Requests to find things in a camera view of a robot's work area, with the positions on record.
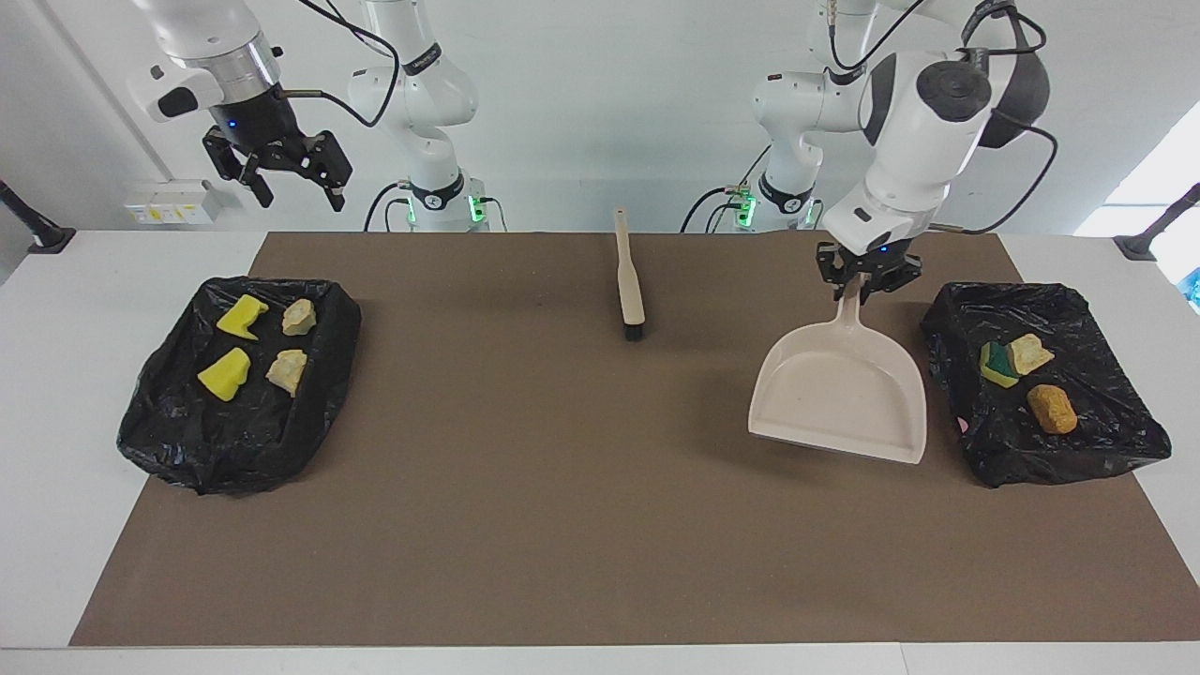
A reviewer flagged beige plastic dustpan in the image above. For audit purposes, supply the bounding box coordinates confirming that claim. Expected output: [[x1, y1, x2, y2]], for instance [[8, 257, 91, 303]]
[[747, 281, 928, 466]]

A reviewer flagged yellow sponge piece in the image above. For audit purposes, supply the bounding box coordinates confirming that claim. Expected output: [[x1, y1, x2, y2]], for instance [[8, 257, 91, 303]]
[[216, 294, 270, 341], [197, 347, 252, 402], [979, 341, 1021, 389]]

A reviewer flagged beige brush with black bristles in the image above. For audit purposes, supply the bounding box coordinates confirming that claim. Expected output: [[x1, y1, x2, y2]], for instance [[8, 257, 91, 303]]
[[613, 208, 647, 342]]

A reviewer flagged brown bread nugget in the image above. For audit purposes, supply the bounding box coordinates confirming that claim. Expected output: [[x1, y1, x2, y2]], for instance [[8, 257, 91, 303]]
[[1027, 383, 1080, 436]]

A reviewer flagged black bag lined bin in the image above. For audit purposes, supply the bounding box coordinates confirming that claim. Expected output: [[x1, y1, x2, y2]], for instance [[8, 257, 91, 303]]
[[117, 275, 363, 496], [920, 281, 1173, 488]]

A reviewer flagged black stand foot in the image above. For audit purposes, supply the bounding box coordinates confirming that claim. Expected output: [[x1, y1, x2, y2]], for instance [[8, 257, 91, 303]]
[[0, 180, 76, 254], [1114, 183, 1200, 262]]

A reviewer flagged brown table mat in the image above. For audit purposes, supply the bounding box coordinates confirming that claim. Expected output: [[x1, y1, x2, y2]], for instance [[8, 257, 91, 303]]
[[70, 232, 1200, 648]]

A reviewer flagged black right base cable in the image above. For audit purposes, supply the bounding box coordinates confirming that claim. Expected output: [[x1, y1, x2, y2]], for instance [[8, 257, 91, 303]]
[[364, 183, 507, 233]]

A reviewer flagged black base cable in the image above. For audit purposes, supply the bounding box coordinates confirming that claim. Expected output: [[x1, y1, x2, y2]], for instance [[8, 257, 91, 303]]
[[364, 183, 507, 233], [680, 145, 772, 233]]

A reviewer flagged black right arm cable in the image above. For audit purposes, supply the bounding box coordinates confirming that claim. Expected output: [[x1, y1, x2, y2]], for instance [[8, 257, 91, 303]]
[[281, 0, 402, 129]]

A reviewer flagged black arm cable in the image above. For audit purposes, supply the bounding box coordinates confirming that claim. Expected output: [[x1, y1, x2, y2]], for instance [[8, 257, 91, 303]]
[[830, 0, 1060, 235], [281, 0, 402, 129]]

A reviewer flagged white wall socket box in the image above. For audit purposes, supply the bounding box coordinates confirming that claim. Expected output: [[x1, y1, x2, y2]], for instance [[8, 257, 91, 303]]
[[125, 180, 224, 226]]

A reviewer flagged white wall cable duct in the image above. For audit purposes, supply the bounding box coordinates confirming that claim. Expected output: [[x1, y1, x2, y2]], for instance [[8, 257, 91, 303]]
[[36, 0, 174, 184]]

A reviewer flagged black left base cable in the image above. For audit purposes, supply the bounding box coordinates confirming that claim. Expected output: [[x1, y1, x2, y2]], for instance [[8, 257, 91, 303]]
[[680, 145, 772, 233]]

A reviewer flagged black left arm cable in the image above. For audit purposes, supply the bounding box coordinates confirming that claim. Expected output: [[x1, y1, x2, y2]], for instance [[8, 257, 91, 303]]
[[830, 0, 1060, 235]]

